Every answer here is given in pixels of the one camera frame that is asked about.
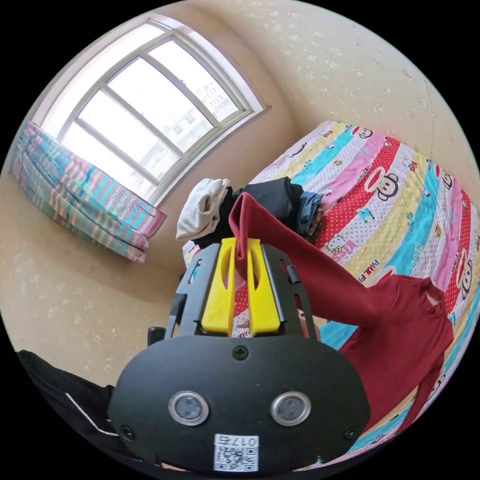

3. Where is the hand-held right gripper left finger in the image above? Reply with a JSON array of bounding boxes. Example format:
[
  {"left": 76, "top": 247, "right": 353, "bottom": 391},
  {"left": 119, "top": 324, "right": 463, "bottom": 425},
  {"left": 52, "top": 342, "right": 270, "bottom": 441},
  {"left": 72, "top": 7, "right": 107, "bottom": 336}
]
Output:
[{"left": 200, "top": 236, "right": 238, "bottom": 336}]

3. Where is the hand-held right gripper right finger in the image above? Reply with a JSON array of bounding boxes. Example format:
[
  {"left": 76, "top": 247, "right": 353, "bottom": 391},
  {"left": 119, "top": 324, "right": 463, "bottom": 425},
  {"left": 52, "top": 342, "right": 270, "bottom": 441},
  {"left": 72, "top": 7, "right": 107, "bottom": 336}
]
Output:
[{"left": 246, "top": 238, "right": 281, "bottom": 337}]

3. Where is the red long sleeve shirt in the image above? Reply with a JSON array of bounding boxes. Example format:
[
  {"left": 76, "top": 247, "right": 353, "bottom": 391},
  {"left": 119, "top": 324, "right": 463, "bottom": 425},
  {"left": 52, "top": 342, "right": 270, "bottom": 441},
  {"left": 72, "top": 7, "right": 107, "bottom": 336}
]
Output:
[{"left": 228, "top": 191, "right": 455, "bottom": 432}]

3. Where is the pile of clothes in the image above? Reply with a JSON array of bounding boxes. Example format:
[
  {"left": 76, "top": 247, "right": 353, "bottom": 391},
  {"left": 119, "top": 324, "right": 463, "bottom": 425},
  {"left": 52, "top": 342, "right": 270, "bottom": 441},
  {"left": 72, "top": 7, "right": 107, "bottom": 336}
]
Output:
[{"left": 175, "top": 176, "right": 325, "bottom": 249}]

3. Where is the bed with striped cartoon sheet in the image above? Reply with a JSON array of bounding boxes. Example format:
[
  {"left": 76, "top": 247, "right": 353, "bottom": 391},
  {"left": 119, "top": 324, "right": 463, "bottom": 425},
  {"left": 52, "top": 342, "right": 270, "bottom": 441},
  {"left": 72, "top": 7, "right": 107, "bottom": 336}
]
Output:
[{"left": 182, "top": 120, "right": 480, "bottom": 457}]

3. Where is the striped curtain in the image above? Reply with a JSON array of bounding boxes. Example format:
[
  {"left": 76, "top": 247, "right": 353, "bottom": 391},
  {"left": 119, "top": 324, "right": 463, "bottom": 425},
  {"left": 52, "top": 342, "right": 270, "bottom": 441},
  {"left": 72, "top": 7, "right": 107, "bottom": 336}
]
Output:
[{"left": 8, "top": 120, "right": 168, "bottom": 264}]

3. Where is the person's body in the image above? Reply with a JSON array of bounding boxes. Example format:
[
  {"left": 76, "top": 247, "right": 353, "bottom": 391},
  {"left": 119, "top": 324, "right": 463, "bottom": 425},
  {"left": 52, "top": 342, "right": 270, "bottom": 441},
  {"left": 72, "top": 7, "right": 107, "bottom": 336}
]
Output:
[{"left": 16, "top": 349, "right": 158, "bottom": 466}]

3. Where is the window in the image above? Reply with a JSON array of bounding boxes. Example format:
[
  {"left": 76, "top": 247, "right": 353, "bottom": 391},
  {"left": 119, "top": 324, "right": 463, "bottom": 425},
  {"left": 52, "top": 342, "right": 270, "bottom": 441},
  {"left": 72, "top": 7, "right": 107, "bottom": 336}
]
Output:
[{"left": 39, "top": 18, "right": 272, "bottom": 205}]

